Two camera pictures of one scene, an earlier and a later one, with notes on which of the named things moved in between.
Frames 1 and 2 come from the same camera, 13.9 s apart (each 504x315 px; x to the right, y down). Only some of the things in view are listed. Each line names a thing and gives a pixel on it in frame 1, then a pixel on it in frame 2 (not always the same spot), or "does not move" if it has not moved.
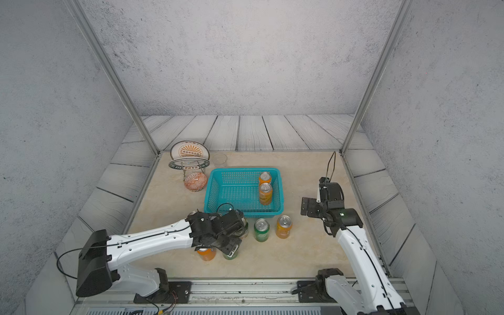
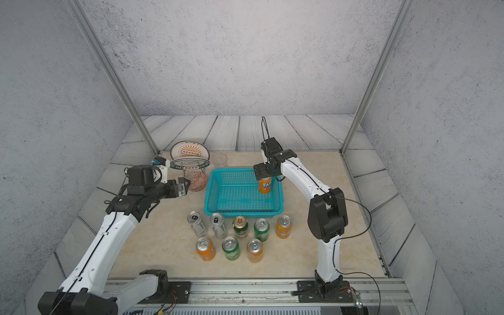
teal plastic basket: [238, 188] does not move
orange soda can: [266, 193] to [255, 250]
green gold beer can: [246, 224] does not move
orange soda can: [264, 177] does not move
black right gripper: [312, 209] to [263, 172]
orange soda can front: [207, 254] does not move
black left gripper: [234, 247] to [174, 192]
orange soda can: [284, 226] does not move
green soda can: [262, 227] does not move
